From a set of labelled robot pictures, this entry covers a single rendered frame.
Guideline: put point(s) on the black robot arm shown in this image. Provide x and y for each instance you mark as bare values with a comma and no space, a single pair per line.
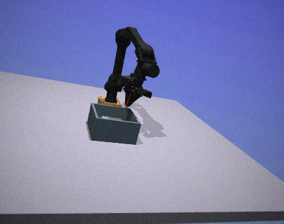
146,65

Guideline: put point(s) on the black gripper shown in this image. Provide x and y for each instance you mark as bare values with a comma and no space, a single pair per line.
138,91

